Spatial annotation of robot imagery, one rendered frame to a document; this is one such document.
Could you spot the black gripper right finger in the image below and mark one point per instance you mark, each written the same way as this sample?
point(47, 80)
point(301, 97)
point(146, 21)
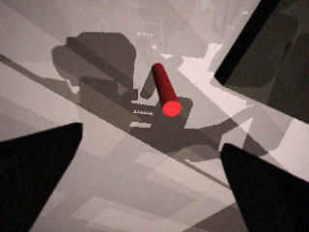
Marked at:
point(270, 199)

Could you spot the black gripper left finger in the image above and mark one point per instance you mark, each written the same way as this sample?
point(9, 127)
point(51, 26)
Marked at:
point(31, 167)

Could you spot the dark red peg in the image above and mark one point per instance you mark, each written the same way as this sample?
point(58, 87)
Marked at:
point(167, 96)

